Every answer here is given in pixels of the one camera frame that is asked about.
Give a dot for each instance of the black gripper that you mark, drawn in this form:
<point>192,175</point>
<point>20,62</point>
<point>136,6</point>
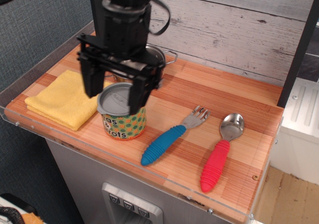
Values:
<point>127,26</point>

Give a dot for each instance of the peas and carrots toy can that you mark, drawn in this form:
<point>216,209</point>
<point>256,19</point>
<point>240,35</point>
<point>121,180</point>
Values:
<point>115,111</point>

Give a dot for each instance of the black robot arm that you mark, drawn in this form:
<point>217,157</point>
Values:
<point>121,50</point>

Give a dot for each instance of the small steel pot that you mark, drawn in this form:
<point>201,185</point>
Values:
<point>153,50</point>

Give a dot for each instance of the folded yellow cloth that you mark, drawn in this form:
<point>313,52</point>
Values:
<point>64,101</point>

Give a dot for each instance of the grey toy fridge cabinet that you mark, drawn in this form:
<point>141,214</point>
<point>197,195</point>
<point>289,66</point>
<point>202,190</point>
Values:
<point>85,173</point>

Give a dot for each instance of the silver dispenser button panel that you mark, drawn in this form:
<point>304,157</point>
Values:
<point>126,208</point>

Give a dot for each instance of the orange object bottom left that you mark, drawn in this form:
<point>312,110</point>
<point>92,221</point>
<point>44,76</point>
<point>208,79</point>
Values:
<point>31,218</point>

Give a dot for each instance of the blue handled fork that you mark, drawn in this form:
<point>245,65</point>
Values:
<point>160,145</point>

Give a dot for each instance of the dark left upright post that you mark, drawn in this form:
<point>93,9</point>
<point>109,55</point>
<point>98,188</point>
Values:
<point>98,17</point>

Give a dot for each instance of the dark upright post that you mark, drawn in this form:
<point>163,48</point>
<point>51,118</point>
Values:
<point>98,17</point>
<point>299,54</point>

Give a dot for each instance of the red handled spoon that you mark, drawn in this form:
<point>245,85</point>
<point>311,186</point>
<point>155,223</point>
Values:
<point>231,128</point>

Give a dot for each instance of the dark right upright post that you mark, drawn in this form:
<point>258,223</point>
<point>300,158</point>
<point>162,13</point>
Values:
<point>299,54</point>

